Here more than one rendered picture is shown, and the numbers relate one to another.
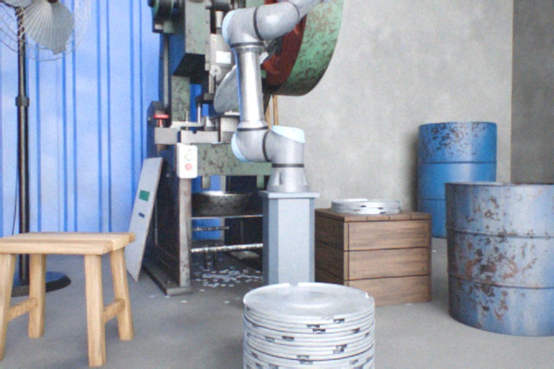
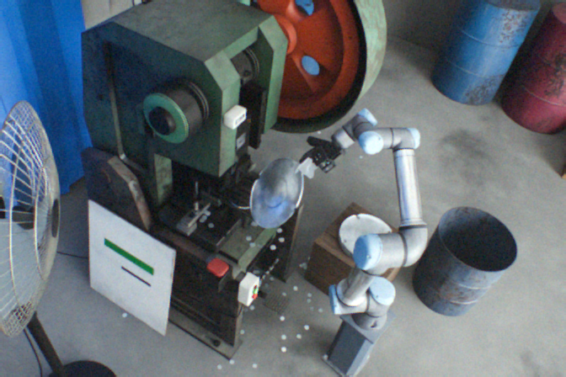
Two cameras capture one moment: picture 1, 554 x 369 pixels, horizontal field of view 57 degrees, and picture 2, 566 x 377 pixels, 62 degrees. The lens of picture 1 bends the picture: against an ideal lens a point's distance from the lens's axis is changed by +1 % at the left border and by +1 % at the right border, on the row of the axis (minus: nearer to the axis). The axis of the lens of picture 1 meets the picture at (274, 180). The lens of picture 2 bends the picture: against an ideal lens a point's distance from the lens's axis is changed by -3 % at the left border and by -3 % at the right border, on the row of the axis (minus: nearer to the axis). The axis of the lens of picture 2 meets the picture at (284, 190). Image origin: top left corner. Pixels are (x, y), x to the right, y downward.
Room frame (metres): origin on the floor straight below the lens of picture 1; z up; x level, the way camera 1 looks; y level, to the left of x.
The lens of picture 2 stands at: (1.28, 1.05, 2.30)
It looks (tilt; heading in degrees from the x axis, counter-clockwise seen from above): 47 degrees down; 316
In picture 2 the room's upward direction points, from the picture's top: 11 degrees clockwise
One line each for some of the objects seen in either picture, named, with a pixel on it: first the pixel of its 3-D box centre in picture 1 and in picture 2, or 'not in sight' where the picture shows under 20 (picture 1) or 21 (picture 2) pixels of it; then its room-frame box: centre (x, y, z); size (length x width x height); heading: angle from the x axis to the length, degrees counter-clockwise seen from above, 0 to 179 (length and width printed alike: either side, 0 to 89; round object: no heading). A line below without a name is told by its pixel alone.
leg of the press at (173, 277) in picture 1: (159, 184); (157, 254); (2.52, 0.58, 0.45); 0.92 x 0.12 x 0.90; 24
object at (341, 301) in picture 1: (308, 299); not in sight; (1.12, -0.08, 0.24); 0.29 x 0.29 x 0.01
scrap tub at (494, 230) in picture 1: (506, 250); (459, 263); (1.78, -0.82, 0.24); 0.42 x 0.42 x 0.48
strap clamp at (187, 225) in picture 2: (185, 122); (194, 211); (2.43, 0.44, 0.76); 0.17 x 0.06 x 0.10; 114
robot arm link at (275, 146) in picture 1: (286, 144); (376, 295); (1.77, -0.04, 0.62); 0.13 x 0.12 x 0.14; 63
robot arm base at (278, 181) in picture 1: (288, 177); (371, 310); (1.77, -0.05, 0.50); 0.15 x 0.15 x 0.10
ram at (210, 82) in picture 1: (220, 64); (229, 142); (2.46, 0.26, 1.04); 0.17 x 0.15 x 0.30; 24
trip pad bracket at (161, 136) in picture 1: (165, 148); (219, 282); (2.16, 0.47, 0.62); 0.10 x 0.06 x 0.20; 114
